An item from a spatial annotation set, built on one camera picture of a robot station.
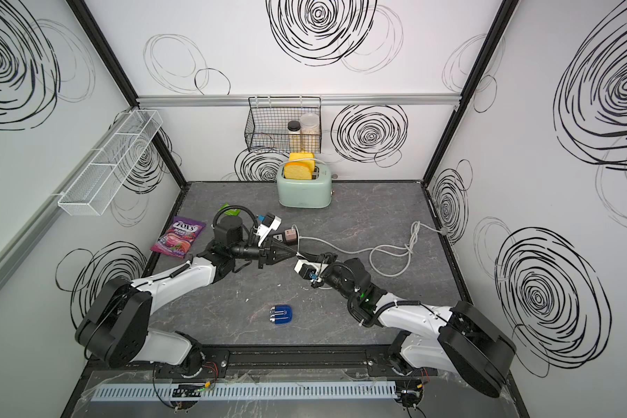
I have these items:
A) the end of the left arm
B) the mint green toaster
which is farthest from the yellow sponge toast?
the end of the left arm

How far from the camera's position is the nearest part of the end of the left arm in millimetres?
659

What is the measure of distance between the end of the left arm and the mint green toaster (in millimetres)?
350

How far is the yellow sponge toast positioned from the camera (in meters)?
0.98

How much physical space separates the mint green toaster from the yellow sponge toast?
13 millimetres
